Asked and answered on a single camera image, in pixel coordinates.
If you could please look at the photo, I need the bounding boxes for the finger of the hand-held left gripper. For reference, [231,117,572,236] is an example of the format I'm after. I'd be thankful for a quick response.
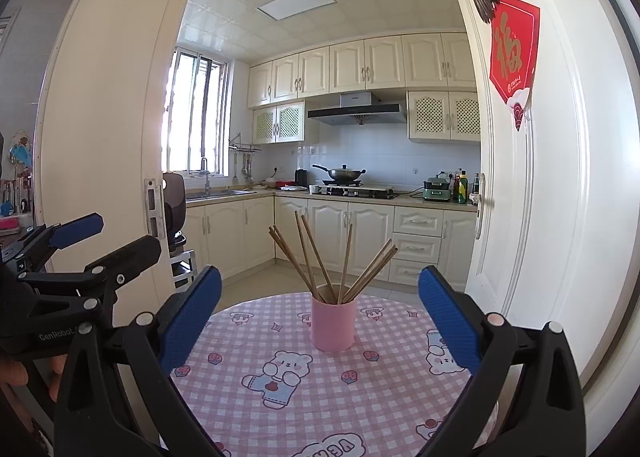
[15,212,105,274]
[17,235,163,329]

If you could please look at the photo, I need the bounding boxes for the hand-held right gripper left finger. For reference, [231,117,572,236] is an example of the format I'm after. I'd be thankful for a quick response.
[52,264,223,457]

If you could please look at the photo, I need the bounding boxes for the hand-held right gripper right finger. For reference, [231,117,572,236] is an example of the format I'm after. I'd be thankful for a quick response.
[417,264,587,457]

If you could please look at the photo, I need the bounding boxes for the pink cup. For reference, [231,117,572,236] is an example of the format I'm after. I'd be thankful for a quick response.
[311,284,358,353]

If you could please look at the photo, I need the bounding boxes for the bunch of wooden chopsticks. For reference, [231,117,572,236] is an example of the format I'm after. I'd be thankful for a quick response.
[268,209,399,305]

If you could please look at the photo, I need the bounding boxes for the hanging kitchen utensils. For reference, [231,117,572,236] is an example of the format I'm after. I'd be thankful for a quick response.
[232,153,253,185]

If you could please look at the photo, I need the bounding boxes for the person's left hand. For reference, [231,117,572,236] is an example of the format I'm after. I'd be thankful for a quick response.
[0,354,68,403]

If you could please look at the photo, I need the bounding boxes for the cream cabinet drawer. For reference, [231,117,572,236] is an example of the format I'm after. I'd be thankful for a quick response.
[393,207,445,238]
[391,233,442,263]
[388,259,439,284]

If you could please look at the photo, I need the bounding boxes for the row of books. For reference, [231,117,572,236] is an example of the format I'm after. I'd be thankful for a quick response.
[0,177,33,215]

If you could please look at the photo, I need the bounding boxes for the blue hanging toy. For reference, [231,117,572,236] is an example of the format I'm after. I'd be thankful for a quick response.
[10,137,33,170]

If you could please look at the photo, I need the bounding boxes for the cream base cabinet run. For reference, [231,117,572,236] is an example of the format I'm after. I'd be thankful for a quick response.
[184,194,478,293]

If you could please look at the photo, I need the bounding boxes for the steel sink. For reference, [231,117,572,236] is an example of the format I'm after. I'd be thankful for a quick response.
[186,189,257,202]

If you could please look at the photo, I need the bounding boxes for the pink checked bear tablecloth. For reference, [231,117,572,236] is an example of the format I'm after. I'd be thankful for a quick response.
[160,292,501,457]

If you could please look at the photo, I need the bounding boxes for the green countertop appliance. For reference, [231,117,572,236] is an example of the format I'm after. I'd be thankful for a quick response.
[422,178,451,202]

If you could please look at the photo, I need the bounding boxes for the kitchen window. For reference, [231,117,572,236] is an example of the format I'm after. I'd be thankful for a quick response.
[161,49,231,176]

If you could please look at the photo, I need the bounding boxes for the gas stove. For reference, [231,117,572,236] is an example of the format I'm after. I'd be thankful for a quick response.
[320,181,398,200]

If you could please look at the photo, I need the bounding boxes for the white door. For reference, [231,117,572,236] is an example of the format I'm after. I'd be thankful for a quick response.
[450,0,636,438]

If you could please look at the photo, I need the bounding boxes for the black wok with lid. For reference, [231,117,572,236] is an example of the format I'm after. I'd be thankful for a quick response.
[312,163,367,184]

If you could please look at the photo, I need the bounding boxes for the cream lattice door cabinet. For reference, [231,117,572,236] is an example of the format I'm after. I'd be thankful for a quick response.
[406,90,482,142]
[251,101,306,145]

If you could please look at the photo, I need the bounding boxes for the range hood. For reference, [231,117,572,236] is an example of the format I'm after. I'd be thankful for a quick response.
[307,92,408,126]

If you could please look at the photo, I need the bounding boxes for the red diamond door poster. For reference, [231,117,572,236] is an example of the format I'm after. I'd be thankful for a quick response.
[489,0,541,132]

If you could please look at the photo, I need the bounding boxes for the ceiling light panel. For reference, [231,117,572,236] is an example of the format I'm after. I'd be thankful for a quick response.
[256,0,337,20]

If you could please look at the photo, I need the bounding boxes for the white door frame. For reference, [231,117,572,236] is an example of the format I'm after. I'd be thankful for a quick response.
[32,0,236,318]

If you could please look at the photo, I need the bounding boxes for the white door handle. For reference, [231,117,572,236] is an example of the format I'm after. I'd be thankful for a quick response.
[474,189,496,240]

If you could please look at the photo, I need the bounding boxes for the wall utensil rack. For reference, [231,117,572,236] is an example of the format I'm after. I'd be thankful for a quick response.
[228,133,262,154]

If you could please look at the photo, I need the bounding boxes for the cream wall cabinet row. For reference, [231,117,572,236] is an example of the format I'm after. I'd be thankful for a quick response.
[247,33,478,109]

